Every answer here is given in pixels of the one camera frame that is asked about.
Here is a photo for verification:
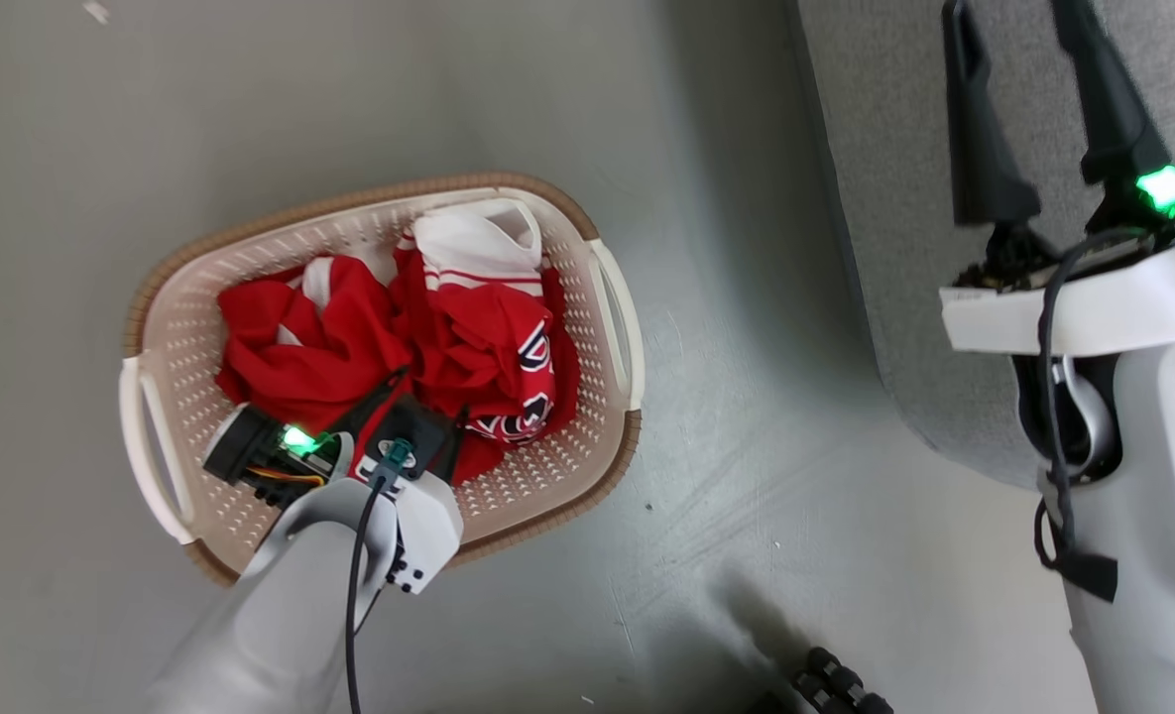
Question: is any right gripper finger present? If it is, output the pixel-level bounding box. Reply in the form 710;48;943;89
942;0;1042;227
1051;0;1171;186

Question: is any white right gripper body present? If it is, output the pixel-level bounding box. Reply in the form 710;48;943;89
939;164;1175;358

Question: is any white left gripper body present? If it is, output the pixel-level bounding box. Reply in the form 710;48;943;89
349;458;465;596

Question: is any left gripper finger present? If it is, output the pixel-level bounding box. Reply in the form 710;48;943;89
329;367;411;439
446;405;471;484

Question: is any red garment with white trim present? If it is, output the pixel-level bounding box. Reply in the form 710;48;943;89
215;256;414;437

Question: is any red jersey with number print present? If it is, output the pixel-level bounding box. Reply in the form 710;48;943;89
394;248;580;487

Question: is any beige perforated laundry basket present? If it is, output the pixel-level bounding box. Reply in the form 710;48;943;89
119;174;645;586

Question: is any grey fabric sofa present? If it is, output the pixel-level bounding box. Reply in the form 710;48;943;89
795;0;1175;492

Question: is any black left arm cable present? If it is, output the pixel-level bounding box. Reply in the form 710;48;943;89
345;438;415;714

